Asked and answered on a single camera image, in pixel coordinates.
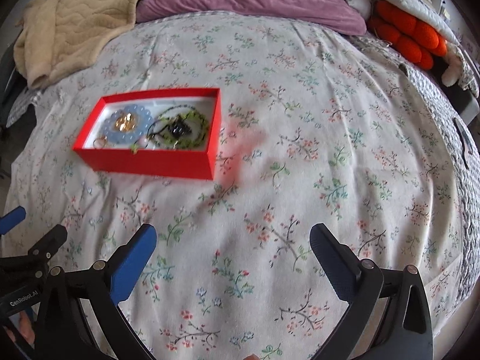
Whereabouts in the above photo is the gold ring with black stone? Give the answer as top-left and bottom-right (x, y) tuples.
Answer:
(114, 111), (138, 133)

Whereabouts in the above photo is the beige fleece blanket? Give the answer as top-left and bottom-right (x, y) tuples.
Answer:
(13, 0), (138, 89)

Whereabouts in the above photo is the dark chair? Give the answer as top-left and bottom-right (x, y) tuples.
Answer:
(1, 44), (27, 140)

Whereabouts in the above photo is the black flower jewelry piece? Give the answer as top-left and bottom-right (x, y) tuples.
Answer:
(167, 115), (192, 139)

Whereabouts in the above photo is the grey knitted blanket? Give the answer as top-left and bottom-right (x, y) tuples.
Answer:
(347, 36), (479, 304)

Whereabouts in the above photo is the left hand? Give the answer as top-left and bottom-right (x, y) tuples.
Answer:
(14, 310), (35, 346)

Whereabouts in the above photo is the blue beaded bracelet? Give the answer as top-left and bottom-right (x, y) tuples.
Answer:
(101, 103), (155, 146)

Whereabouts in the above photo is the green beaded necklace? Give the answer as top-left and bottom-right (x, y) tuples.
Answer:
(128, 105), (211, 155)

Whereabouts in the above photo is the floral bed sheet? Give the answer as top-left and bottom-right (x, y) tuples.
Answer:
(1, 13), (463, 359)

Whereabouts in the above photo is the orange plush toy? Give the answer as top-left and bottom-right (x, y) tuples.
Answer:
(367, 0), (448, 71)

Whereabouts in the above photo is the red jewelry box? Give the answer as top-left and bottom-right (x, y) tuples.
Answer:
(72, 87), (221, 180)

